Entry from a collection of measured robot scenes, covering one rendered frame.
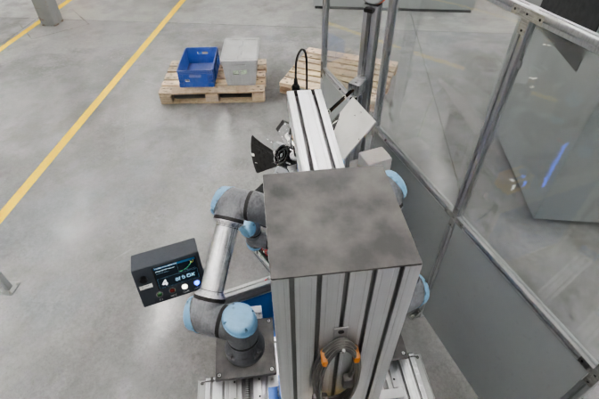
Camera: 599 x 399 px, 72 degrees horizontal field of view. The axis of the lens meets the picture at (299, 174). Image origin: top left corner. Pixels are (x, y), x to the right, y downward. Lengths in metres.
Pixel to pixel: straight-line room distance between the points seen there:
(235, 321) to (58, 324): 2.00
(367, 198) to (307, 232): 0.14
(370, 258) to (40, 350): 2.81
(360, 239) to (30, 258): 3.31
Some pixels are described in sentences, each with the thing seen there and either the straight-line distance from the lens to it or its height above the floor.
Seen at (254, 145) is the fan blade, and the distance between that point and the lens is 2.41.
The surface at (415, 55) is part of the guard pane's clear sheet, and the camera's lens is 2.29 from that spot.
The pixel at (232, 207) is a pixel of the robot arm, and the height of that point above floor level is 1.48.
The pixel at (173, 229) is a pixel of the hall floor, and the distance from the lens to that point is 3.55.
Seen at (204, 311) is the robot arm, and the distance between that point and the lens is 1.56.
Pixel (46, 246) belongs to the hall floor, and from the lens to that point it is 3.85.
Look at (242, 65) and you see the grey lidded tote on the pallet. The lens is 4.78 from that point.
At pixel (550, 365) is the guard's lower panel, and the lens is 2.21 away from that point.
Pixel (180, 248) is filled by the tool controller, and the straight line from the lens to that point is 1.77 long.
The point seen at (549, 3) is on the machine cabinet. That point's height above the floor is 1.38.
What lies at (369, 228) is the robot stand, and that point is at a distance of 0.74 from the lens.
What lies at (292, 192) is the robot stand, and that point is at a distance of 0.79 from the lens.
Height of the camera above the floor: 2.58
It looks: 42 degrees down
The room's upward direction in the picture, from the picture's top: straight up
